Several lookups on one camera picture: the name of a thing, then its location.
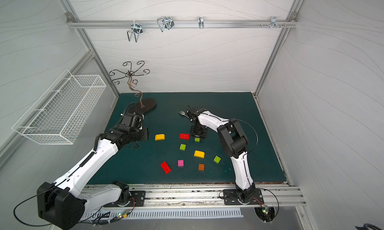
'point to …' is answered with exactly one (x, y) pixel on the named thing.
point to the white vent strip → (158, 214)
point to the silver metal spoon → (183, 113)
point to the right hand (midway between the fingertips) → (196, 136)
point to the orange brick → (201, 167)
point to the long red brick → (166, 167)
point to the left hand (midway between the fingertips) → (147, 132)
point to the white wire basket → (60, 114)
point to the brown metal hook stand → (142, 106)
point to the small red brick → (183, 136)
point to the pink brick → (180, 163)
